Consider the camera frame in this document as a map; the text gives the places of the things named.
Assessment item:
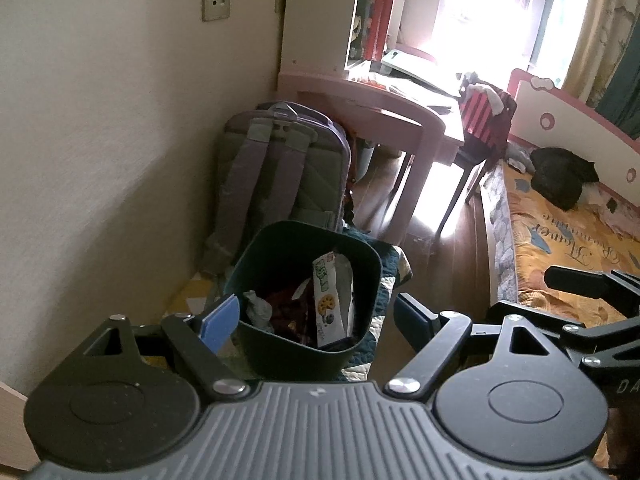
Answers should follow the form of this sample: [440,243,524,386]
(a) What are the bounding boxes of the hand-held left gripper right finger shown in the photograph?
[386,291,569,402]

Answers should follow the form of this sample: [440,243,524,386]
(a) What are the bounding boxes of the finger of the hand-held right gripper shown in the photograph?
[486,300,584,337]
[544,264,640,318]

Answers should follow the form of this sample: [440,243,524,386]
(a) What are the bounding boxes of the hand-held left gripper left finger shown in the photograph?
[81,293,249,402]

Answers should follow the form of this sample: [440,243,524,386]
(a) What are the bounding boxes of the white tissue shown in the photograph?
[242,290,275,332]

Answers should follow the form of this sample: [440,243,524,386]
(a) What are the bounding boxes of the dark green trash bin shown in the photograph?
[222,220,384,384]

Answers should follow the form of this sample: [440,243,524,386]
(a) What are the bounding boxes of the white snack packet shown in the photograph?
[311,252,354,349]

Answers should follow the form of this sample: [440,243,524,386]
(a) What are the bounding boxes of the green patchwork quilt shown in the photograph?
[220,225,416,387]

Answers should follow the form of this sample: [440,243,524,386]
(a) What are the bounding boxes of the blue white floral mattress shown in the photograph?
[480,165,524,307]

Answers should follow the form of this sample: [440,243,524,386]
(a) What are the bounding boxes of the black cloth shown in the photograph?
[530,146,601,212]

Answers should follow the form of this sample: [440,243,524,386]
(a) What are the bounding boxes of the grey cloth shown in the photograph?
[505,142,534,174]

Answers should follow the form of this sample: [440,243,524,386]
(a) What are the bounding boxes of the pink white bed headboard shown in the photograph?
[507,67,640,222]

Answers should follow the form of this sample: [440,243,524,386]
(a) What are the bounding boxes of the grey purple backpack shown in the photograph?
[200,101,357,279]

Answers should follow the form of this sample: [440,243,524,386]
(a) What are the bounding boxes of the black chair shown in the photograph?
[437,72,519,237]

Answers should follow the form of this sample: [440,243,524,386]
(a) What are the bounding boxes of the red striped clothing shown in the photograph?
[457,72,519,162]

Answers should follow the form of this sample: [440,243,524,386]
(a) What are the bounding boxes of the green curtain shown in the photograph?
[597,20,640,134]

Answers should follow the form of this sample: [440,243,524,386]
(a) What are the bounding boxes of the pink desk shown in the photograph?
[277,55,469,244]

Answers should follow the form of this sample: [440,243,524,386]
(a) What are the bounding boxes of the wooden furniture corner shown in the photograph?
[0,380,29,471]

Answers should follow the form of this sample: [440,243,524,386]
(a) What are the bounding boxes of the yellow curtain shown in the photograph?
[562,0,636,106]

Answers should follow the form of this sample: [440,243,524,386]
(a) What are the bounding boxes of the bright window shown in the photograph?
[400,0,596,86]

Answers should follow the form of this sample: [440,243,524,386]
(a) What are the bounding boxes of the red books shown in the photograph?
[350,0,399,61]

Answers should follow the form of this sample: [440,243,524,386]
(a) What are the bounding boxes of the white bookshelf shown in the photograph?
[277,0,416,79]

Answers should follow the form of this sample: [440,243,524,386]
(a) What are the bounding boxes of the beige wall switch plate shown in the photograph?
[201,0,232,23]

